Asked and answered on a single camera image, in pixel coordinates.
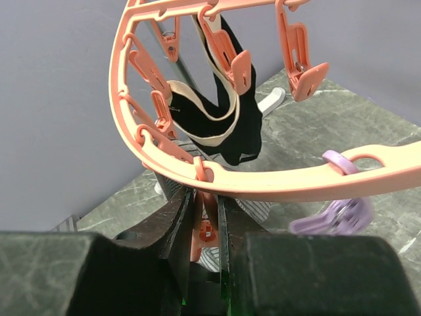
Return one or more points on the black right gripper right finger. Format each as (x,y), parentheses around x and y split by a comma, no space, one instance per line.
(262,273)

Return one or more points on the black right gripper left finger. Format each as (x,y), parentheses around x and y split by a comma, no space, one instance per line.
(143,271)

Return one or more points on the grey striped boxer underwear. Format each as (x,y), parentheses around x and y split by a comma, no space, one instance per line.
(257,210)

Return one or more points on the pink round clip hanger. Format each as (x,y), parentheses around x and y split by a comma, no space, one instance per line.
(138,96)

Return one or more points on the black underwear white waistband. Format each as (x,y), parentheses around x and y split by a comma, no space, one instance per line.
(230,128)

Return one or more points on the lilac clothes peg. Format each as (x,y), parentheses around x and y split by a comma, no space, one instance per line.
(341,217)

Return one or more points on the silver clothes rack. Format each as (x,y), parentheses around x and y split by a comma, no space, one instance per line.
(273,100)

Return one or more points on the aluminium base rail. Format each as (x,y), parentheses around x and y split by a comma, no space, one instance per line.
(70,224)

